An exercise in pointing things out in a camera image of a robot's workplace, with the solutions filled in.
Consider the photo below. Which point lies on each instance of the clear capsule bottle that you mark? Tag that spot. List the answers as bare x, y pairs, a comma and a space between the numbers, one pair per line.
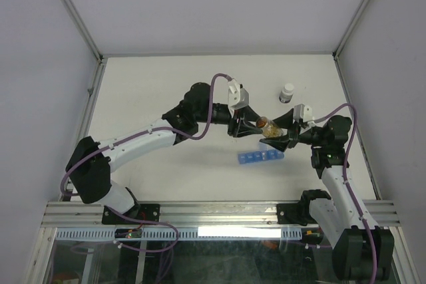
269, 128

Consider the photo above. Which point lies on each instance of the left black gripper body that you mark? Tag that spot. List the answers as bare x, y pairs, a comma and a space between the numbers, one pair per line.
220, 116

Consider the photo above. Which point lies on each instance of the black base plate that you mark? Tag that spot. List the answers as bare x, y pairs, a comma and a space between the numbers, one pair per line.
141, 212
294, 213

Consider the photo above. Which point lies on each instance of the right aluminium frame post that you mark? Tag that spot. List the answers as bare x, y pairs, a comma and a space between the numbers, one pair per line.
362, 6

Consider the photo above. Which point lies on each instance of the grey slotted cable duct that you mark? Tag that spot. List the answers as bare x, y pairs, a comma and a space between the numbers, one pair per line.
204, 233

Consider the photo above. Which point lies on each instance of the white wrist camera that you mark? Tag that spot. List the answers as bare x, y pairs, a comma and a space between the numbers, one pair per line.
238, 96
303, 115

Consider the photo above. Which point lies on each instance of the aluminium mounting rail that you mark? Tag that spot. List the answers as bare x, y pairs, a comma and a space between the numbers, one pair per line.
179, 214

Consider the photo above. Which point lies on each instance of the left aluminium frame post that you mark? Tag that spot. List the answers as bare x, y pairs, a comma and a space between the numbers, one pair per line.
82, 29

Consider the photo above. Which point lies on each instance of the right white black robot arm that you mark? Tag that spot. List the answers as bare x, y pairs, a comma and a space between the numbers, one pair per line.
361, 249

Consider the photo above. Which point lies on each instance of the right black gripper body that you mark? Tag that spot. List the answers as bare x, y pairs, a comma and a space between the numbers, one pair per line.
312, 136

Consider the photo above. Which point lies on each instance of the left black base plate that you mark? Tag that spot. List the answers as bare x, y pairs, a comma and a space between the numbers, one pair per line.
141, 212

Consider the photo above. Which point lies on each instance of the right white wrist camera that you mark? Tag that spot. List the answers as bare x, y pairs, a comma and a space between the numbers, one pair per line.
303, 115

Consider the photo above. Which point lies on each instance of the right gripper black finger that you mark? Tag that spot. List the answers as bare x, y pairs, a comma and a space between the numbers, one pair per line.
280, 143
286, 121

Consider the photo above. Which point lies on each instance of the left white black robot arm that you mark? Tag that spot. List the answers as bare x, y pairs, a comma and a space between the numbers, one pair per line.
92, 163

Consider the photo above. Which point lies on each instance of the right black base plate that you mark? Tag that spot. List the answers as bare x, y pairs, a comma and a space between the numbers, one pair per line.
294, 213

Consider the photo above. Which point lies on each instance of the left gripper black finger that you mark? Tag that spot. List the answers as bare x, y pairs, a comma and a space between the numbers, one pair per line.
247, 115
239, 128

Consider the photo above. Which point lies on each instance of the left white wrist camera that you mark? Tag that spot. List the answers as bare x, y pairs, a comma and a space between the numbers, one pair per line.
238, 96

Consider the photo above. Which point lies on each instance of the blue weekly pill organizer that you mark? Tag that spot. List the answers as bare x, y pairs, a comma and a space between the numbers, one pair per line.
263, 153

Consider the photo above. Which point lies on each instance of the aluminium frame post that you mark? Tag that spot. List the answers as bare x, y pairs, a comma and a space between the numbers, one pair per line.
82, 29
362, 6

